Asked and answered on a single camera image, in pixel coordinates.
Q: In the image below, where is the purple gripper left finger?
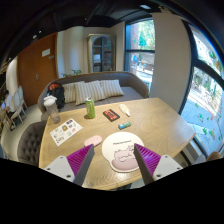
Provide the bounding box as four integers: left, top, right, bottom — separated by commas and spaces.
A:
44, 143, 96, 187

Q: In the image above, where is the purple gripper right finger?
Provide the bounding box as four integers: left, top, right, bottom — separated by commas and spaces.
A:
133, 143, 183, 186

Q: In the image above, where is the pink computer mouse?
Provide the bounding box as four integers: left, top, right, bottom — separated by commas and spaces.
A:
84, 135, 102, 146

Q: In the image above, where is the round white pig mousepad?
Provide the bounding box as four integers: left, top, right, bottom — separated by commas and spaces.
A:
102, 131, 144, 173

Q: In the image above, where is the sticker sheet paper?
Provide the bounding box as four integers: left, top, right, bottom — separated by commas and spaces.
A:
50, 119, 82, 146

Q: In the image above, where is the teal small box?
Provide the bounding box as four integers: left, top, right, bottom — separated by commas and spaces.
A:
118, 122, 131, 130

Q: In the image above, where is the grey tufted chair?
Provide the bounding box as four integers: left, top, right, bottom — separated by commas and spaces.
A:
17, 121, 46, 166

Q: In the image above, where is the cream white small bottle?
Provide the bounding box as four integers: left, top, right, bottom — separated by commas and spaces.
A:
119, 104, 130, 117

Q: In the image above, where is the green drink can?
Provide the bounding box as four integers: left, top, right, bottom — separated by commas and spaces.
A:
85, 97, 95, 119

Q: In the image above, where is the clear plastic shaker bottle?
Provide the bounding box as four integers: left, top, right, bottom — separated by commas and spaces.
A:
44, 95, 60, 124

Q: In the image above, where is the striped cushion left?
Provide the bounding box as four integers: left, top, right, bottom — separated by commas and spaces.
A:
63, 81, 84, 105

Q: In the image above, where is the striped cushion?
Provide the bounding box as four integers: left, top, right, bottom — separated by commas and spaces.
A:
81, 80, 105, 104
63, 81, 84, 105
100, 80, 124, 98

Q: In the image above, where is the striped cushion middle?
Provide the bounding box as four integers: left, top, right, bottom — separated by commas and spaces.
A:
81, 80, 105, 104

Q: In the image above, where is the black orange backpack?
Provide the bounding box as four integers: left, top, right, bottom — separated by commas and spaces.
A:
47, 82, 65, 109

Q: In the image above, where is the grey sofa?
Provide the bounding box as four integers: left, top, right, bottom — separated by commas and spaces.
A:
38, 71, 149, 121

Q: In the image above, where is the striped cushion right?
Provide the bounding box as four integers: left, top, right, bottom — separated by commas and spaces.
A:
100, 80, 124, 98

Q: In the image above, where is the white chair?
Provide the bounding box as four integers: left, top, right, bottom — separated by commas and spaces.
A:
11, 90, 25, 121

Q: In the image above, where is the orange wooden door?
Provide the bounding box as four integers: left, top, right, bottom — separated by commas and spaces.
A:
17, 33, 57, 106

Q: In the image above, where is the glass door wooden cabinet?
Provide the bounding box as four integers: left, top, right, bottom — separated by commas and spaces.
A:
87, 34, 115, 72

